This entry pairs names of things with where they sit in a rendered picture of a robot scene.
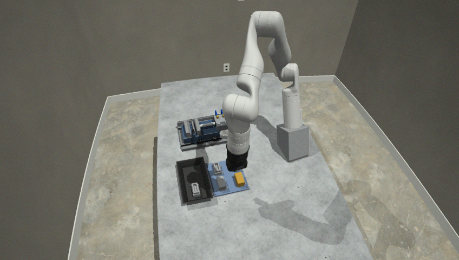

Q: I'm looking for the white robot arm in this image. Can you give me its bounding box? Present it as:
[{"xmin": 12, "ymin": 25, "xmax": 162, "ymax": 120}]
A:
[{"xmin": 222, "ymin": 11, "xmax": 303, "ymax": 144}]

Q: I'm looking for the yellow rectangular block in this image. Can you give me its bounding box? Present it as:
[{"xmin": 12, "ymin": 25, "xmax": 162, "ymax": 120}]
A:
[{"xmin": 234, "ymin": 172, "xmax": 245, "ymax": 187}]

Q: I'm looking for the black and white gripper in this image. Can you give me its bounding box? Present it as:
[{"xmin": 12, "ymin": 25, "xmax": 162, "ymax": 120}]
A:
[{"xmin": 220, "ymin": 129, "xmax": 250, "ymax": 172}]

